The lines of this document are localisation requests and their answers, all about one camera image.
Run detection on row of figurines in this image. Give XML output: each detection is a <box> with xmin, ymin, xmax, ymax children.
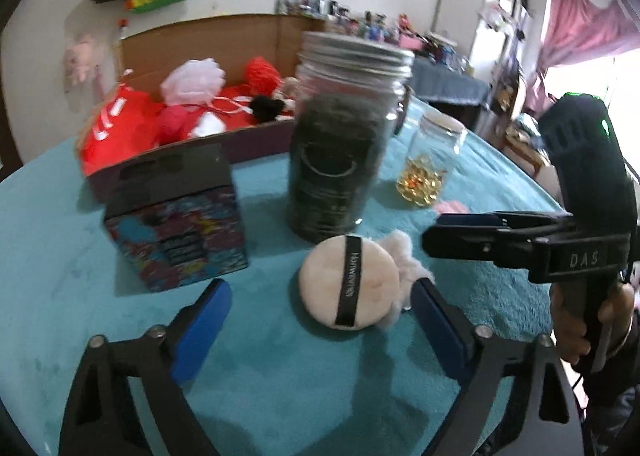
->
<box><xmin>275</xmin><ymin>0</ymin><xmax>473</xmax><ymax>72</ymax></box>

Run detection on white cabinet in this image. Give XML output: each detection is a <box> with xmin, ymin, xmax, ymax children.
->
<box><xmin>435</xmin><ymin>0</ymin><xmax>532</xmax><ymax>87</ymax></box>

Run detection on side table grey cloth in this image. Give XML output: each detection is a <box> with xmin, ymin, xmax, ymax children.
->
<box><xmin>410</xmin><ymin>59</ymin><xmax>494</xmax><ymax>108</ymax></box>

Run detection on person's right hand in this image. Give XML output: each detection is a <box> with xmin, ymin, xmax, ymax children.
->
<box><xmin>551</xmin><ymin>280</ymin><xmax>636</xmax><ymax>365</ymax></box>

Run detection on red and white plush hat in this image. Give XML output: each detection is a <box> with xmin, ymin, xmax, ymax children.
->
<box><xmin>159</xmin><ymin>105</ymin><xmax>226</xmax><ymax>140</ymax></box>

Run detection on black pom-pom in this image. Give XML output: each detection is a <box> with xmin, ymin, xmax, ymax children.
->
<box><xmin>249</xmin><ymin>95</ymin><xmax>287</xmax><ymax>123</ymax></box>

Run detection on person's right forearm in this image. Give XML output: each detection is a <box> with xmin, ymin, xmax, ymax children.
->
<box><xmin>575</xmin><ymin>351</ymin><xmax>640</xmax><ymax>456</ymax></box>

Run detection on beige powder puff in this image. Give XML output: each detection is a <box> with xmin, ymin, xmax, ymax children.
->
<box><xmin>298</xmin><ymin>233</ymin><xmax>401</xmax><ymax>332</ymax></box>

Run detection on pink curtain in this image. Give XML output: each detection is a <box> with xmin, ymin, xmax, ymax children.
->
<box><xmin>537</xmin><ymin>0</ymin><xmax>640</xmax><ymax>113</ymax></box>

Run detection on tall glass jar dark leaves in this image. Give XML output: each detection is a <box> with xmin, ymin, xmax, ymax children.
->
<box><xmin>285</xmin><ymin>30</ymin><xmax>416</xmax><ymax>244</ymax></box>

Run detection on black colourful printed box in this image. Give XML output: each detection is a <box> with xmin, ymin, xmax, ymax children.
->
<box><xmin>102</xmin><ymin>142</ymin><xmax>250</xmax><ymax>293</ymax></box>

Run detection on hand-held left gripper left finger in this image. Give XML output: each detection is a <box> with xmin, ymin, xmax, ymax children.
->
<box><xmin>59</xmin><ymin>279</ymin><xmax>233</xmax><ymax>456</ymax></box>

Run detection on white pink mesh puff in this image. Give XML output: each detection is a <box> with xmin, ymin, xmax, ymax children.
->
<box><xmin>161</xmin><ymin>59</ymin><xmax>226</xmax><ymax>105</ymax></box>

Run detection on beige fluffy plush toy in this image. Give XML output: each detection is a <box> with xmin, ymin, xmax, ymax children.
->
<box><xmin>372</xmin><ymin>201</ymin><xmax>469</xmax><ymax>328</ymax></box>

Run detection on red printed cloth bag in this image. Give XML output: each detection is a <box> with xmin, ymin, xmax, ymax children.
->
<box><xmin>77</xmin><ymin>85</ymin><xmax>167</xmax><ymax>177</ymax></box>

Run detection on pink plush toy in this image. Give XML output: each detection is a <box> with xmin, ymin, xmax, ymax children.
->
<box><xmin>65</xmin><ymin>34</ymin><xmax>104</xmax><ymax>88</ymax></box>

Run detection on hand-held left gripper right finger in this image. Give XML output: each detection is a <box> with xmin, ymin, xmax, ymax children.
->
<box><xmin>411</xmin><ymin>279</ymin><xmax>586</xmax><ymax>456</ymax></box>

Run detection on small glass jar gold beads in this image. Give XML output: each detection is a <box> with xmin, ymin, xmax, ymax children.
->
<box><xmin>396</xmin><ymin>111</ymin><xmax>468</xmax><ymax>208</ymax></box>

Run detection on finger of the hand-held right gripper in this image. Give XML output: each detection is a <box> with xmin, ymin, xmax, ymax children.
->
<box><xmin>435</xmin><ymin>211</ymin><xmax>577</xmax><ymax>231</ymax></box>
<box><xmin>421</xmin><ymin>223</ymin><xmax>551</xmax><ymax>268</ymax></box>

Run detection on brown cardboard box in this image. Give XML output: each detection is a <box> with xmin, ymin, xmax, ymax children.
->
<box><xmin>87</xmin><ymin>12</ymin><xmax>328</xmax><ymax>204</ymax></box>

